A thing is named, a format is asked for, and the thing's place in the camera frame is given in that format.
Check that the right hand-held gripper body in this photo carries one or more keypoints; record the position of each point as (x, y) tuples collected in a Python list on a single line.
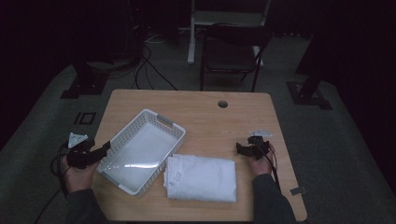
[(257, 147)]

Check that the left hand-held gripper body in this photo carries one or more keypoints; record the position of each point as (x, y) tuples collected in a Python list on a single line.
[(80, 157)]

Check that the white plastic basket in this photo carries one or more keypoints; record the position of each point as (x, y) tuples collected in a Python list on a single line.
[(140, 155)]

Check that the white cloth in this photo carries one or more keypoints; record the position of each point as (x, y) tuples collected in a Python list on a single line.
[(202, 179)]

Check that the person's right hand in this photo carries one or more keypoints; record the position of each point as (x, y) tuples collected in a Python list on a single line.
[(263, 166)]

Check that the person's left hand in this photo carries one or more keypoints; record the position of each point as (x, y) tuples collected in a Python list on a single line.
[(77, 179)]

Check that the grey tape strip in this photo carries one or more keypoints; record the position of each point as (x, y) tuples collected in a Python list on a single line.
[(297, 190)]

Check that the black stand base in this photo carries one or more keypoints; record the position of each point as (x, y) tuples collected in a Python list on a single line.
[(308, 93), (85, 84)]

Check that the black folding chair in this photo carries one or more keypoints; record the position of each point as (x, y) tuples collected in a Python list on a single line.
[(230, 56)]

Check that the white metal frame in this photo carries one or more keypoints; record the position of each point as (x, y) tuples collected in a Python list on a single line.
[(199, 18)]

